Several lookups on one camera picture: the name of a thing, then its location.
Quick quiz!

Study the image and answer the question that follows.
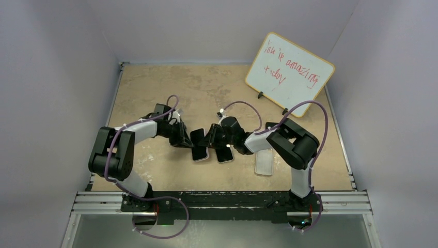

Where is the frosted clear phone case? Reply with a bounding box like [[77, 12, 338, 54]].
[[255, 149, 274, 176]]

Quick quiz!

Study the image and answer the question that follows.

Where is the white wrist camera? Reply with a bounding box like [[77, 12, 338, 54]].
[[216, 108, 227, 124], [171, 109, 183, 122]]

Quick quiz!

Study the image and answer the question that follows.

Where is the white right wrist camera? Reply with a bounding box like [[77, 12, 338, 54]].
[[216, 108, 227, 124]]

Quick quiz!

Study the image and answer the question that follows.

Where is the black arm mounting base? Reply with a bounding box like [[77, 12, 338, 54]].
[[121, 190, 323, 229]]

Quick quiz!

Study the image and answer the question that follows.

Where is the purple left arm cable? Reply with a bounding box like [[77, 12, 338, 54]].
[[103, 95, 180, 199]]

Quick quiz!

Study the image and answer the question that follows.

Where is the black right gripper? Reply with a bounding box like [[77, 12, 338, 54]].
[[199, 124, 236, 150]]

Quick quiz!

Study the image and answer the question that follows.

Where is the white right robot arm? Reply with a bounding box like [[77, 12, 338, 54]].
[[195, 116, 320, 210]]

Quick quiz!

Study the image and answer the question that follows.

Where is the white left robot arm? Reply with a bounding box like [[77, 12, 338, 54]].
[[88, 103, 194, 211]]

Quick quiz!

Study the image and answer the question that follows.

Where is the aluminium table frame rail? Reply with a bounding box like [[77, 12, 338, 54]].
[[61, 62, 124, 248]]

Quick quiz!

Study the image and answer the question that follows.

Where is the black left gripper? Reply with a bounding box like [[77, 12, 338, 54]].
[[160, 121, 193, 149]]

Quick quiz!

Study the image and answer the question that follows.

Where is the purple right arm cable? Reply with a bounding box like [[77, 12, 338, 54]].
[[221, 100, 329, 234]]

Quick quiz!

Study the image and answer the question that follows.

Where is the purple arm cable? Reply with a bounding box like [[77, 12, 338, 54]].
[[221, 100, 329, 234], [103, 95, 180, 199]]

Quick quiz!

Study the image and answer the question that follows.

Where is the yellow framed whiteboard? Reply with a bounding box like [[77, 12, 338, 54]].
[[245, 32, 335, 110]]

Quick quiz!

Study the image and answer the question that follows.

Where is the black phone with white reflection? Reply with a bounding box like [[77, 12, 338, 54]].
[[215, 145, 234, 164]]

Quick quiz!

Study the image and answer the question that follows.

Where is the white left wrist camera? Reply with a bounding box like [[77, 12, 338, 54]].
[[171, 109, 183, 122]]

